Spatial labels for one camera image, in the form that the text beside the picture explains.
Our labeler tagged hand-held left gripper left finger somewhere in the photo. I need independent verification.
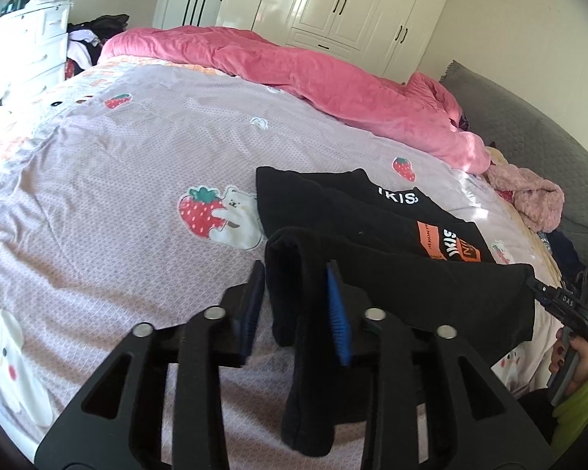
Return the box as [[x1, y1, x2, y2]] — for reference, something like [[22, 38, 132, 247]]
[[34, 259, 266, 470]]

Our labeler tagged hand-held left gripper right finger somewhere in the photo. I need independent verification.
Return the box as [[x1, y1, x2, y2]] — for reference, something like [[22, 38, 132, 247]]
[[326, 260, 554, 470]]

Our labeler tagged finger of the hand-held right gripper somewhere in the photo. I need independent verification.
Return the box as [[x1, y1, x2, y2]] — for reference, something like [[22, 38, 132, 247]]
[[526, 277, 557, 304]]

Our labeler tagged black shirt with orange print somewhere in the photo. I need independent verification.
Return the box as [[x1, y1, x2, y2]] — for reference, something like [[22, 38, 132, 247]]
[[255, 166, 537, 456]]

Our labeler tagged person's right forearm green sleeve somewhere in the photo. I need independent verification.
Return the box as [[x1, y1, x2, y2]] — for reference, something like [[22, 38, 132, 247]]
[[551, 357, 588, 466]]

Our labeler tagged pile of dark clothes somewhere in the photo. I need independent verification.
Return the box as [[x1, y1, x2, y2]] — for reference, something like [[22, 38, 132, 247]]
[[66, 14, 131, 79]]

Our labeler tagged person's right hand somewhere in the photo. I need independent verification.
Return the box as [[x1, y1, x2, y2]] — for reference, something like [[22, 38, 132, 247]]
[[549, 328, 588, 395]]

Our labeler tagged dark blue cloth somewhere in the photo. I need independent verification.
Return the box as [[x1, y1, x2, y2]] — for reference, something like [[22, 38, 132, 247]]
[[544, 230, 588, 280]]

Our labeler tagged pink fluffy garment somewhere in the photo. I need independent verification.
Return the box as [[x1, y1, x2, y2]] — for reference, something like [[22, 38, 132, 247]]
[[485, 164, 566, 233]]

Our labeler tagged grey quilted headboard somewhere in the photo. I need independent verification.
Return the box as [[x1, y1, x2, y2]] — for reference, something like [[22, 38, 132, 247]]
[[438, 60, 588, 255]]

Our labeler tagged lilac strawberry print bed sheet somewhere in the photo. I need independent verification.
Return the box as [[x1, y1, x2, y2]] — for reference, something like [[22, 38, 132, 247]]
[[0, 56, 588, 451]]

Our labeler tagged pink duvet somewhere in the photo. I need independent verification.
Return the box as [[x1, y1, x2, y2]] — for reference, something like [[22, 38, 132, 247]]
[[98, 24, 493, 174]]

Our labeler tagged white wardrobe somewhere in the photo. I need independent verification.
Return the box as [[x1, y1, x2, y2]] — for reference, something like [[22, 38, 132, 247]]
[[216, 0, 459, 84]]

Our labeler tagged white drawer unit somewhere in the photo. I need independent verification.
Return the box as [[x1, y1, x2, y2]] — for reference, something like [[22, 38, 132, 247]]
[[0, 0, 74, 108]]

